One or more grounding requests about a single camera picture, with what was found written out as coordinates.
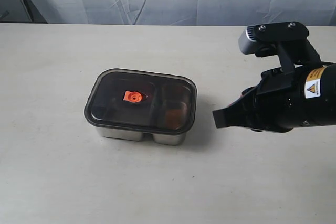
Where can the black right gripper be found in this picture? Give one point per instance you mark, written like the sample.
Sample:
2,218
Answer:
310,102

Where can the dark transparent lunch box lid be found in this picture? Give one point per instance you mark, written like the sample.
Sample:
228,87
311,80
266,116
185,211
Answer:
139,100

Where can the yellow toy cheese wedge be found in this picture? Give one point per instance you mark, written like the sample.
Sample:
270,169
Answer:
175,115

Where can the stainless steel lunch box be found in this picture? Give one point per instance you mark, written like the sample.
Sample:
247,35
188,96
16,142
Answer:
141,137

